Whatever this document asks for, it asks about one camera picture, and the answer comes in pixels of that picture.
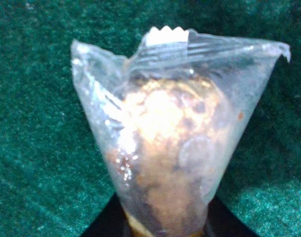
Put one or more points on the clear pack of gold chocolates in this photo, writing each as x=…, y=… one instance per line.
x=169, y=118

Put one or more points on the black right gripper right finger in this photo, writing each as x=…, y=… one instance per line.
x=221, y=222

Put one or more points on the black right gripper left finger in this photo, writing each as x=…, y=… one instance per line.
x=111, y=221

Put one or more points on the green velvet table cloth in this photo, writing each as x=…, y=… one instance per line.
x=53, y=182

